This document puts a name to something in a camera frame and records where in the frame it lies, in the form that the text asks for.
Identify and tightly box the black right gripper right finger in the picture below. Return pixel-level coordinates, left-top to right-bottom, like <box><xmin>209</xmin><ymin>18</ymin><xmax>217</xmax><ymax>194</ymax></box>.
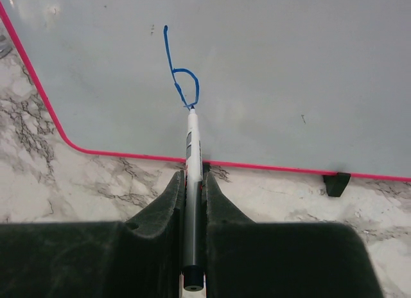
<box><xmin>203</xmin><ymin>173</ymin><xmax>383</xmax><ymax>297</ymax></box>

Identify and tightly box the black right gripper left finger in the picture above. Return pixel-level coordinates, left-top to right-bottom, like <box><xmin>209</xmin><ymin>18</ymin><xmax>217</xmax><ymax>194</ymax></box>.
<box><xmin>1</xmin><ymin>171</ymin><xmax>185</xmax><ymax>297</ymax></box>

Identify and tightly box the white blue whiteboard marker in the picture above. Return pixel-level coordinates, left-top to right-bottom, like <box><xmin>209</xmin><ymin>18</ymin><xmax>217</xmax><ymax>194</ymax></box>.
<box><xmin>182</xmin><ymin>107</ymin><xmax>204</xmax><ymax>292</ymax></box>

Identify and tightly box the pink framed whiteboard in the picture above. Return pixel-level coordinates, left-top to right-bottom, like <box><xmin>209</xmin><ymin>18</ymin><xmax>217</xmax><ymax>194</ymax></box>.
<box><xmin>1</xmin><ymin>0</ymin><xmax>410</xmax><ymax>180</ymax></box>

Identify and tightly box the black whiteboard stand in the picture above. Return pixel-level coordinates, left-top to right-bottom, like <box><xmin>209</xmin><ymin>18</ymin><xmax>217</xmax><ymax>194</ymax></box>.
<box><xmin>198</xmin><ymin>162</ymin><xmax>351</xmax><ymax>201</ymax></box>

